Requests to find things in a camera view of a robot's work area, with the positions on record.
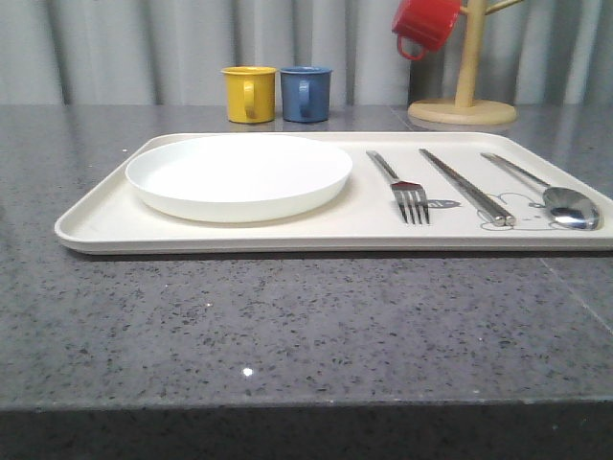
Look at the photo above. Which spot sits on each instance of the blue enamel mug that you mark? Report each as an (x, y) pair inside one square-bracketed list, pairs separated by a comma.
[(305, 93)]

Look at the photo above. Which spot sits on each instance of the beige rabbit serving tray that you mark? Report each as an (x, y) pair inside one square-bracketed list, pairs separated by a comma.
[(111, 219)]

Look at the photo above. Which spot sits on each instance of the wooden mug tree stand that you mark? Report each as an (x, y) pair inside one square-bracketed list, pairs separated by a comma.
[(464, 108)]

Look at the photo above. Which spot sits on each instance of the silver metal fork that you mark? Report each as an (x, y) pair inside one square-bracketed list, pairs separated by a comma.
[(410, 197)]

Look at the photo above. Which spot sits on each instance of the white round plate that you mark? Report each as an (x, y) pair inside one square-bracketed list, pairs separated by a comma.
[(237, 178)]

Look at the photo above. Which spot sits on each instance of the grey curtain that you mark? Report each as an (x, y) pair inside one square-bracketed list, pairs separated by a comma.
[(173, 52)]

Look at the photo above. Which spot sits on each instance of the silver metal spoon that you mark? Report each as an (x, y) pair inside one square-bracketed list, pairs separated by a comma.
[(567, 207)]

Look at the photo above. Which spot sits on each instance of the red enamel mug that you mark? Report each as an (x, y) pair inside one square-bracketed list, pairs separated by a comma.
[(423, 26)]

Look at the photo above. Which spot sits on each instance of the yellow enamel mug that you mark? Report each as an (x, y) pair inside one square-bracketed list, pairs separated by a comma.
[(251, 93)]

